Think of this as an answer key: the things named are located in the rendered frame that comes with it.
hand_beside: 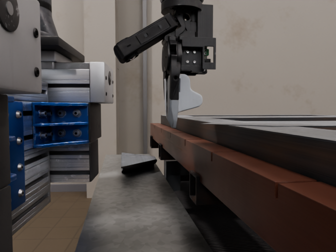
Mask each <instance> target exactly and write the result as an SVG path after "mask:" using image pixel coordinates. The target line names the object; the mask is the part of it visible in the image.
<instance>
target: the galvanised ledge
mask: <svg viewBox="0 0 336 252"><path fill-rule="evenodd" d="M121 156H122V155H121V154H112V155H106V156H105V159H104V162H103V165H102V168H101V171H100V174H99V177H98V180H97V184H96V187H95V190H94V193H93V196H92V199H91V202H90V205H89V208H88V212H87V215H86V218H85V221H84V224H83V227H82V230H81V233H80V236H79V239H78V243H77V246H76V249H75V252H213V251H212V249H211V248H210V246H209V245H208V243H207V242H206V240H205V239H204V237H203V236H202V234H201V232H200V231H199V229H198V228H197V226H196V225H195V223H194V222H193V220H192V219H191V217H190V215H189V214H188V212H187V211H186V209H185V208H184V206H183V205H182V203H181V202H180V200H179V198H178V197H177V195H176V194H175V192H174V191H173V189H172V188H171V186H170V185H169V183H168V181H167V180H166V178H165V177H164V175H163V174H162V172H161V171H160V169H159V168H158V166H157V164H156V163H155V164H154V165H152V166H148V167H144V168H140V169H136V170H131V171H127V172H123V173H122V169H121V163H122V159H121Z"/></svg>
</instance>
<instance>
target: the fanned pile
mask: <svg viewBox="0 0 336 252"><path fill-rule="evenodd" d="M156 162H157V159H156V158H155V157H154V156H149V155H140V154H132V153H124V152H122V153H121V172H122V173H125V172H129V171H133V170H137V169H141V168H145V167H149V166H153V165H154V164H155V163H156Z"/></svg>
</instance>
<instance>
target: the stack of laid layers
mask: <svg viewBox="0 0 336 252"><path fill-rule="evenodd" d="M188 116H193V117H222V116H324V115H188ZM214 119H224V120H234V121H336V117H274V118H214ZM204 123H210V122H203V121H196V120H190V119H183V118H177V123H176V128H174V129H176V130H179V131H182V132H185V133H188V134H190V135H193V136H196V137H199V138H201V139H204V140H207V141H210V142H212V143H215V144H218V145H221V146H223V147H226V148H229V149H232V150H235V151H237V152H240V153H243V154H246V155H248V156H251V157H254V158H257V159H259V160H262V161H265V162H268V163H270V164H273V165H276V166H279V167H281V168H284V169H287V170H290V171H293V172H295V173H298V174H301V175H304V176H306V177H309V178H312V179H315V180H317V182H323V183H326V184H328V185H331V186H334V187H336V142H334V141H327V140H321V139H314V138H308V137H301V136H295V135H288V134H282V133H275V132H268V131H262V130H255V129H249V128H242V127H236V126H229V125H219V124H204ZM161 124H163V125H165V126H168V127H171V125H170V124H169V122H168V120H167V118H166V116H164V115H161ZM301 127H306V128H316V129H326V130H336V126H301Z"/></svg>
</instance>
